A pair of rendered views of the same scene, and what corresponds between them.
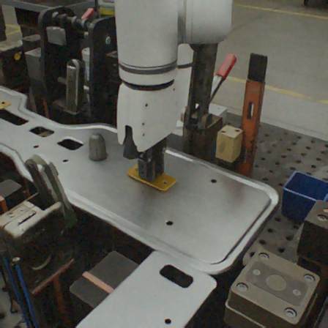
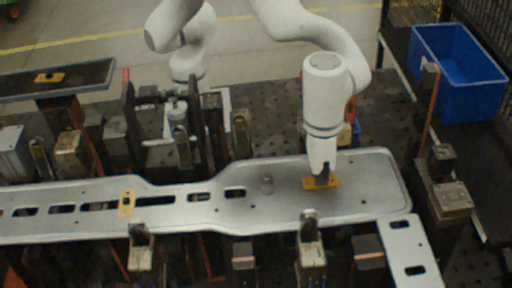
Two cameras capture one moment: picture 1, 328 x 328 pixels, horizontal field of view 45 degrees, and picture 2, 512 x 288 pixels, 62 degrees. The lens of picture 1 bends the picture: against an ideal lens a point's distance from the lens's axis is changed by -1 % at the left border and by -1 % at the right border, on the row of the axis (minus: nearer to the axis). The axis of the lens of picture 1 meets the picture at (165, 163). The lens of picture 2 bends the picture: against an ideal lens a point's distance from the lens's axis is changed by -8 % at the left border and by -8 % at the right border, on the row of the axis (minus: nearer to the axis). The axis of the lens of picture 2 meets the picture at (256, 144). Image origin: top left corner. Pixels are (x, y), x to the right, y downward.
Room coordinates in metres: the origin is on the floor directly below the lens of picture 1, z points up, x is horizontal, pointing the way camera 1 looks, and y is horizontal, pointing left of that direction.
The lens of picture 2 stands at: (0.06, 0.57, 1.83)
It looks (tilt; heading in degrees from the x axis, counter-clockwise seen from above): 43 degrees down; 323
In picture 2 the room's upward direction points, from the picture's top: 5 degrees counter-clockwise
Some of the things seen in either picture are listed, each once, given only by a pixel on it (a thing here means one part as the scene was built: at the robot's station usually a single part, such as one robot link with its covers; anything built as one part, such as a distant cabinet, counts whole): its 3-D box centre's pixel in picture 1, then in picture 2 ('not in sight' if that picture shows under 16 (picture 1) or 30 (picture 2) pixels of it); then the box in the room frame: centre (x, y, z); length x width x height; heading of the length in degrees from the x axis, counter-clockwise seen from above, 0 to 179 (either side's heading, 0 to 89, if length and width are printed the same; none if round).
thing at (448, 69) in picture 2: not in sight; (452, 70); (0.52, -0.49, 1.09); 0.30 x 0.17 x 0.13; 144
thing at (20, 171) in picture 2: not in sight; (35, 189); (1.15, 0.57, 0.90); 0.13 x 0.10 x 0.41; 144
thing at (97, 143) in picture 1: (97, 148); (267, 184); (0.62, 0.13, 1.02); 0.03 x 0.03 x 0.07
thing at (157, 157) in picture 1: (159, 151); not in sight; (0.57, 0.01, 1.04); 0.03 x 0.03 x 0.07; 54
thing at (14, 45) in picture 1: (16, 109); (89, 190); (1.04, 0.44, 0.89); 0.13 x 0.11 x 0.38; 144
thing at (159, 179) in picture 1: (151, 174); (320, 180); (0.55, 0.02, 1.01); 0.08 x 0.04 x 0.01; 54
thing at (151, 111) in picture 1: (149, 106); (322, 141); (0.55, 0.02, 1.14); 0.10 x 0.07 x 0.11; 144
